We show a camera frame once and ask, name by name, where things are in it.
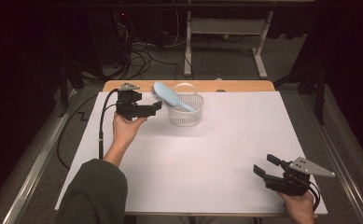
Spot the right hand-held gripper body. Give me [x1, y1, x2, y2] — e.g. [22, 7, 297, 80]
[263, 156, 337, 197]

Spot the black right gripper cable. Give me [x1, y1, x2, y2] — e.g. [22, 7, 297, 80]
[308, 181, 322, 213]

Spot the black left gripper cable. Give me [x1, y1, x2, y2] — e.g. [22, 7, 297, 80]
[56, 88, 120, 172]

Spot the light blue hairbrush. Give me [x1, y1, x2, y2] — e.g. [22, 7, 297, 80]
[150, 81, 196, 113]

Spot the person's right hand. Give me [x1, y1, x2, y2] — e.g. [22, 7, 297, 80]
[276, 189, 315, 224]

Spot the white plastic mesh basket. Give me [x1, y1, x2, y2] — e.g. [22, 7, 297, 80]
[166, 82, 205, 128]

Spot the aluminium floor rail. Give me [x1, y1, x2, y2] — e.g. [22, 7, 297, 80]
[1, 89, 78, 224]
[300, 92, 363, 224]

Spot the person's left hand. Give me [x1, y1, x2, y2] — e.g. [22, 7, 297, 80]
[111, 112, 148, 147]

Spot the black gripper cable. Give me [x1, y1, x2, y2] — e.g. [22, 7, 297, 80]
[56, 88, 120, 172]
[308, 181, 322, 213]

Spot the dark metal stand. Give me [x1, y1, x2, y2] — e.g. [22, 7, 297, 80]
[274, 60, 328, 126]
[58, 60, 88, 119]

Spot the white metal desk frame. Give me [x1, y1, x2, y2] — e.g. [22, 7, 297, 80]
[183, 10, 275, 79]

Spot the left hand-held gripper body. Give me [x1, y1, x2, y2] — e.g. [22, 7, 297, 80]
[115, 81, 147, 122]

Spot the white table cover sheet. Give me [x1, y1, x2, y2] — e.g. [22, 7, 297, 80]
[54, 91, 328, 216]

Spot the bundle of floor cables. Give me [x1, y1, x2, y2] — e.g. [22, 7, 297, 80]
[116, 12, 184, 80]

